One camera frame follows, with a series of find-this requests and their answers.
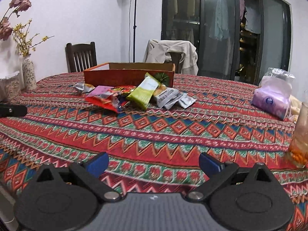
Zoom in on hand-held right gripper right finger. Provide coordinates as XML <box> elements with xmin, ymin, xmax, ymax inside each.
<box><xmin>187</xmin><ymin>152</ymin><xmax>275</xmax><ymax>203</ymax></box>

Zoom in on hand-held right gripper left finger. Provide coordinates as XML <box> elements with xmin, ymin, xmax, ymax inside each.
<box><xmin>36</xmin><ymin>152</ymin><xmax>122</xmax><ymax>203</ymax></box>

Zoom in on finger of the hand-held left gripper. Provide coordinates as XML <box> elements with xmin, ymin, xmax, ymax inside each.
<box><xmin>0</xmin><ymin>103</ymin><xmax>28</xmax><ymax>118</ymax></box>

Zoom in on small silver white snack packet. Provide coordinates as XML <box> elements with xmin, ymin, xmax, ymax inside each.
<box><xmin>178</xmin><ymin>92</ymin><xmax>197</xmax><ymax>109</ymax></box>

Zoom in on silver orange snack packet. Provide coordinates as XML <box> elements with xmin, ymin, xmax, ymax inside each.
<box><xmin>73</xmin><ymin>83</ymin><xmax>96</xmax><ymax>94</ymax></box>

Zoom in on pink snack packet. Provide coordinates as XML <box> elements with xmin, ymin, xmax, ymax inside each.
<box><xmin>89</xmin><ymin>86</ymin><xmax>114</xmax><ymax>99</ymax></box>

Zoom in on red yellow snack packet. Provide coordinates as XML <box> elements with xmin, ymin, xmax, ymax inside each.
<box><xmin>113</xmin><ymin>86</ymin><xmax>132</xmax><ymax>102</ymax></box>

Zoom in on large silver white snack packet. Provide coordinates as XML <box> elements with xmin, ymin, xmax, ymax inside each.
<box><xmin>152</xmin><ymin>84</ymin><xmax>180</xmax><ymax>109</ymax></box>

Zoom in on long green white snack packet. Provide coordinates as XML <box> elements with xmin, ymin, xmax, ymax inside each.
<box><xmin>126</xmin><ymin>73</ymin><xmax>161</xmax><ymax>110</ymax></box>

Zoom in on orange cardboard box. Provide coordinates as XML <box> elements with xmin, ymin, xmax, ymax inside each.
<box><xmin>83</xmin><ymin>62</ymin><xmax>176</xmax><ymax>88</ymax></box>

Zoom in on glass jar with white lid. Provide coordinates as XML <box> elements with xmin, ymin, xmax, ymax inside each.
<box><xmin>0</xmin><ymin>71</ymin><xmax>23</xmax><ymax>102</ymax></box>

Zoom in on small floral vase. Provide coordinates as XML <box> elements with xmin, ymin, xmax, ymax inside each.
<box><xmin>22</xmin><ymin>54</ymin><xmax>37</xmax><ymax>92</ymax></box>

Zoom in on yellow flower sprigs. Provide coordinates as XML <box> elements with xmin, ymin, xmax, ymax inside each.
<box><xmin>12</xmin><ymin>19</ymin><xmax>55</xmax><ymax>56</ymax></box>

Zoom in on dark wooden chair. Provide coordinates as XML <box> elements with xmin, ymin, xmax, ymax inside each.
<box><xmin>166</xmin><ymin>51</ymin><xmax>185</xmax><ymax>74</ymax></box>
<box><xmin>65</xmin><ymin>41</ymin><xmax>98</xmax><ymax>73</ymax></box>

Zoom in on purple tissue pack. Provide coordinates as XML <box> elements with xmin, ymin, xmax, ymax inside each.
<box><xmin>251</xmin><ymin>75</ymin><xmax>292</xmax><ymax>121</ymax></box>

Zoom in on glass cup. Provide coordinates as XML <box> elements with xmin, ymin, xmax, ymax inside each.
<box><xmin>287</xmin><ymin>102</ymin><xmax>308</xmax><ymax>169</ymax></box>

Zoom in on cream food bag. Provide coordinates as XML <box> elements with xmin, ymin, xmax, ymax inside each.
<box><xmin>288</xmin><ymin>95</ymin><xmax>303</xmax><ymax>122</ymax></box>

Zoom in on dried pink roses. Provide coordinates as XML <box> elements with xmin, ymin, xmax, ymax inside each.
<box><xmin>0</xmin><ymin>0</ymin><xmax>32</xmax><ymax>41</ymax></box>

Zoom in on clear plastic bag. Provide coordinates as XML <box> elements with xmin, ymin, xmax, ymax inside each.
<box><xmin>261</xmin><ymin>67</ymin><xmax>295</xmax><ymax>87</ymax></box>

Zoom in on beige jacket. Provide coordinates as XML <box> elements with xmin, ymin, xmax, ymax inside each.
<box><xmin>143</xmin><ymin>39</ymin><xmax>199</xmax><ymax>76</ymax></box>

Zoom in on hanging pale shirt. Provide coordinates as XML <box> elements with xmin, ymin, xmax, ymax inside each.
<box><xmin>208</xmin><ymin>0</ymin><xmax>231</xmax><ymax>40</ymax></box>

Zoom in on black framed sliding glass door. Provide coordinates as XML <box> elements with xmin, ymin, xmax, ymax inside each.
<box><xmin>161</xmin><ymin>0</ymin><xmax>293</xmax><ymax>86</ymax></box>

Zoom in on floor lamp on stand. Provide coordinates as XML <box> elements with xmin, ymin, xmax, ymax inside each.
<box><xmin>128</xmin><ymin>0</ymin><xmax>143</xmax><ymax>63</ymax></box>

